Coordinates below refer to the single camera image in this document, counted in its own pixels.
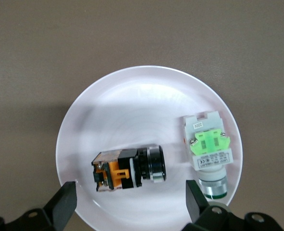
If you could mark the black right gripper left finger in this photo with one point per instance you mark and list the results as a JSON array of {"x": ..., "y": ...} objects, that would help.
[{"x": 60, "y": 204}]

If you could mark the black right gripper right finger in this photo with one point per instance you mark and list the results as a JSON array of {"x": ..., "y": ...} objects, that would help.
[{"x": 197, "y": 204}]

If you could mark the orange and black switch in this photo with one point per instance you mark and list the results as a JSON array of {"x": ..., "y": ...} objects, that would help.
[{"x": 127, "y": 168}]

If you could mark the white round plate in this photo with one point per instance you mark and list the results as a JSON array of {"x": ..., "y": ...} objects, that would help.
[{"x": 132, "y": 115}]

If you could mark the green and white switch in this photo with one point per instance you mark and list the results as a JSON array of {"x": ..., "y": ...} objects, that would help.
[{"x": 209, "y": 144}]

